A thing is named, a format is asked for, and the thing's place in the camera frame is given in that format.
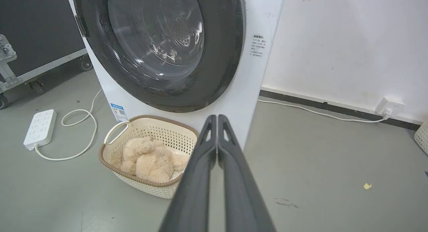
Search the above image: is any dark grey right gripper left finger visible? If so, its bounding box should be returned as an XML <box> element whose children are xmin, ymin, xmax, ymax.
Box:
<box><xmin>158</xmin><ymin>115</ymin><xmax>217</xmax><ymax>232</ymax></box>

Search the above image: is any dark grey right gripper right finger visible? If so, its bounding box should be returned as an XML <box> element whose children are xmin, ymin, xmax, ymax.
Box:
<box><xmin>218</xmin><ymin>114</ymin><xmax>277</xmax><ymax>232</ymax></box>

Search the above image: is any white washing machine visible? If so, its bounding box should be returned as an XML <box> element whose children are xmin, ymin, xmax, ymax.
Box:
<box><xmin>66</xmin><ymin>0</ymin><xmax>287</xmax><ymax>150</ymax></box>

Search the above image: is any dark round washing machine door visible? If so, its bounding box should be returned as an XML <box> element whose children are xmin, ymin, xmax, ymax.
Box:
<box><xmin>72</xmin><ymin>0</ymin><xmax>246</xmax><ymax>113</ymax></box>

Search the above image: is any cream woven laundry basket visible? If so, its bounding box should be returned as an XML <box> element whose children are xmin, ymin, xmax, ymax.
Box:
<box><xmin>98</xmin><ymin>115</ymin><xmax>200</xmax><ymax>199</ymax></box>

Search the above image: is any beige plush toy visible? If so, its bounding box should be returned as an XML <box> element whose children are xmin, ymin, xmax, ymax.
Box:
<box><xmin>118</xmin><ymin>136</ymin><xmax>190</xmax><ymax>183</ymax></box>

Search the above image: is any blue energy label sticker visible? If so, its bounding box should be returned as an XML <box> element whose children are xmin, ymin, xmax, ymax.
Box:
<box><xmin>110</xmin><ymin>103</ymin><xmax>128</xmax><ymax>122</ymax></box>

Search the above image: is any printed text warning sticker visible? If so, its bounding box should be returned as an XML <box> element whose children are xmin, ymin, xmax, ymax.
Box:
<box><xmin>251</xmin><ymin>34</ymin><xmax>266</xmax><ymax>58</ymax></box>

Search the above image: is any white power strip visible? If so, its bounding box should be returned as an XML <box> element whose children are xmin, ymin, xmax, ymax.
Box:
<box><xmin>23</xmin><ymin>109</ymin><xmax>57</xmax><ymax>151</ymax></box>

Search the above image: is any white woven basket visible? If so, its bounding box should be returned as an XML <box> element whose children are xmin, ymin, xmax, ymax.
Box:
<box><xmin>414</xmin><ymin>120</ymin><xmax>428</xmax><ymax>155</ymax></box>

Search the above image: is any black flight case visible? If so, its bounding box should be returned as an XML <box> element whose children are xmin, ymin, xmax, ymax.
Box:
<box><xmin>0</xmin><ymin>0</ymin><xmax>93</xmax><ymax>110</ymax></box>

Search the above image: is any white wall cable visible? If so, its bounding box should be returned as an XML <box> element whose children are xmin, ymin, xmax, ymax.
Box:
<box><xmin>257</xmin><ymin>99</ymin><xmax>388</xmax><ymax>123</ymax></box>

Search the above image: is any white power strip cable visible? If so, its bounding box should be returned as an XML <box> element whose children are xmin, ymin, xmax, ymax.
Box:
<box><xmin>34</xmin><ymin>89</ymin><xmax>103</xmax><ymax>161</ymax></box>

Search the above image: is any white wall socket plug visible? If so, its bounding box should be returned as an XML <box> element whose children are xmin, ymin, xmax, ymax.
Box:
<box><xmin>375</xmin><ymin>97</ymin><xmax>406</xmax><ymax>121</ymax></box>

